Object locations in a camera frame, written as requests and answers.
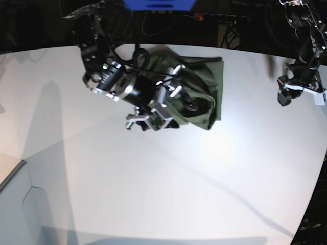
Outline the black power strip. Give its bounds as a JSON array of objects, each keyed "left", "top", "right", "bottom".
[{"left": 192, "top": 13, "right": 250, "bottom": 25}]

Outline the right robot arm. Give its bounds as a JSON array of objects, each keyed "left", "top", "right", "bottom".
[{"left": 59, "top": 1, "right": 185, "bottom": 131}]

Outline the green t-shirt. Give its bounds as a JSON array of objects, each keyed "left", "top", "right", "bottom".
[{"left": 136, "top": 48, "right": 224, "bottom": 130}]

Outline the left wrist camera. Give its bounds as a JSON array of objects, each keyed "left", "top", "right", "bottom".
[{"left": 314, "top": 91, "right": 326, "bottom": 106}]

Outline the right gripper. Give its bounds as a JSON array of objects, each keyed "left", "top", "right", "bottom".
[{"left": 125, "top": 65, "right": 185, "bottom": 131}]

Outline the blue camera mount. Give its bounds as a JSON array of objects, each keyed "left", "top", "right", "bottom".
[{"left": 123, "top": 0, "right": 196, "bottom": 11}]

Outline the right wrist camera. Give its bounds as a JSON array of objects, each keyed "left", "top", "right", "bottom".
[{"left": 149, "top": 104, "right": 173, "bottom": 131}]

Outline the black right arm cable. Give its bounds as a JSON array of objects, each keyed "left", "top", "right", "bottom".
[{"left": 112, "top": 43, "right": 151, "bottom": 71}]

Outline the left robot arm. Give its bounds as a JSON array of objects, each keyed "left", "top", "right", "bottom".
[{"left": 277, "top": 1, "right": 326, "bottom": 106}]

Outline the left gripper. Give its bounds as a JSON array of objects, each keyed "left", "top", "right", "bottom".
[{"left": 277, "top": 63, "right": 326, "bottom": 106}]

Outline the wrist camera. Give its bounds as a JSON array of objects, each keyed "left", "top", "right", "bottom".
[
  {"left": 149, "top": 104, "right": 173, "bottom": 131},
  {"left": 314, "top": 91, "right": 326, "bottom": 106}
]

